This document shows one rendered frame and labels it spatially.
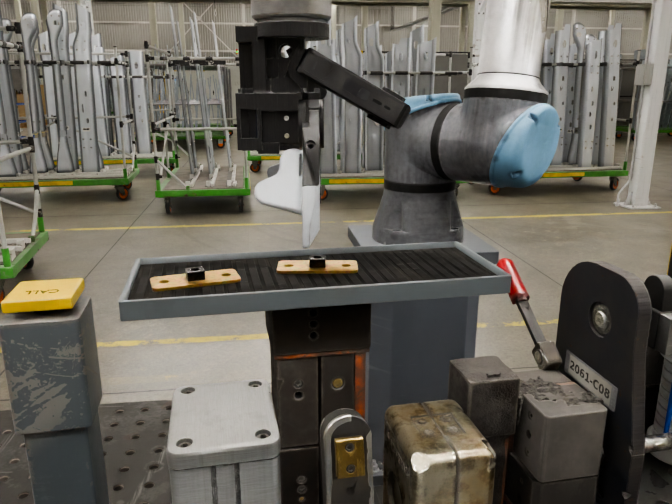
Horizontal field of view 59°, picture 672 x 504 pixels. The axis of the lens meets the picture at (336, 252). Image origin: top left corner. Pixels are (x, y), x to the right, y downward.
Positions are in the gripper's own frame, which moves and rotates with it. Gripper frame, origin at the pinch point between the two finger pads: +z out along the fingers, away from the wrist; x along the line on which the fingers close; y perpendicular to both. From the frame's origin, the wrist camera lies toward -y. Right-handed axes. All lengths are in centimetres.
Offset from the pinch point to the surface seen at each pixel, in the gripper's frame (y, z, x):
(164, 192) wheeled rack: 170, 93, -563
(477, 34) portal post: -289, -110, -1147
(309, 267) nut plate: 0.7, 3.8, 0.6
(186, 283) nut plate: 12.3, 3.8, 5.6
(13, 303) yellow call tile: 26.9, 4.3, 9.3
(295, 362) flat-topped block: 2.0, 12.3, 5.2
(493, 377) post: -15.8, 10.4, 12.3
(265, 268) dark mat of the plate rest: 5.3, 4.1, -0.2
